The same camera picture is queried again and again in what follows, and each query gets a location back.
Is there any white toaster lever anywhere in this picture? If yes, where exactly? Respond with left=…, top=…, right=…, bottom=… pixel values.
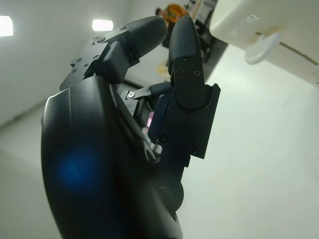
left=244, top=32, right=284, bottom=66

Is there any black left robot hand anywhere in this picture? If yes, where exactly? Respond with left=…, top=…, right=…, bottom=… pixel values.
left=40, top=15, right=222, bottom=239

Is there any cream white toaster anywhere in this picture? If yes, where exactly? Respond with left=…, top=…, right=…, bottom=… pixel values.
left=209, top=0, right=319, bottom=87

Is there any ceiling light panel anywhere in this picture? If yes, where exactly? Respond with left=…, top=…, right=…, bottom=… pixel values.
left=91, top=19, right=115, bottom=32
left=0, top=15, right=14, bottom=38

